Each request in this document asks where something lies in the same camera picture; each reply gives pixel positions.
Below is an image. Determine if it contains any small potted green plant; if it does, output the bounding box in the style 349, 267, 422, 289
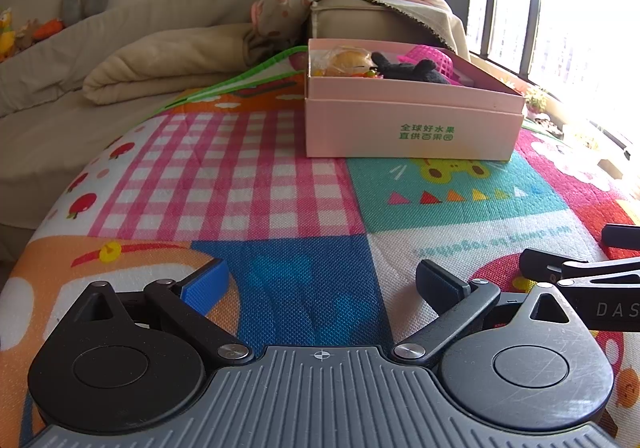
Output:
525, 85, 549, 117

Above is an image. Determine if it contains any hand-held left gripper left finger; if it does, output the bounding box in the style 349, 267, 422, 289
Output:
62, 258, 255, 365

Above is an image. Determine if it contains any pink mesh plastic toy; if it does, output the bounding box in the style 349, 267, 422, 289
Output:
395, 44, 457, 87

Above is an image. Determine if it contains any brown plush toy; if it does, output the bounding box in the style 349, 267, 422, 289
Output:
14, 20, 39, 52

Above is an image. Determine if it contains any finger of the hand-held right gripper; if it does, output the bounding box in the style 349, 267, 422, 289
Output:
519, 248, 640, 284
602, 223, 640, 250

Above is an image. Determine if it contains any orange plush toy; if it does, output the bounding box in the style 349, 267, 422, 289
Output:
31, 18, 66, 40

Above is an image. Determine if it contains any cream folded blanket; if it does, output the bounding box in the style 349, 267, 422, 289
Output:
82, 23, 282, 105

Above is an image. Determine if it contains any pink cardboard box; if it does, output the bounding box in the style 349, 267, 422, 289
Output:
304, 38, 527, 163

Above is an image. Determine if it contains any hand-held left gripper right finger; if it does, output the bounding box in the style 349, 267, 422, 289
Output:
392, 258, 584, 369

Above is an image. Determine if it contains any black plush toy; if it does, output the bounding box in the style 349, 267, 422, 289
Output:
371, 50, 454, 85

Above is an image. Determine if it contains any dark shallow plant dish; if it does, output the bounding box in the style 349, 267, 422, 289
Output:
530, 114, 567, 135

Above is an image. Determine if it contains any dark window frame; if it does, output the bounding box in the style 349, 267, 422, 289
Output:
467, 0, 640, 80

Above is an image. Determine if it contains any colourful printed play mat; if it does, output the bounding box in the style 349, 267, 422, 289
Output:
0, 45, 640, 448

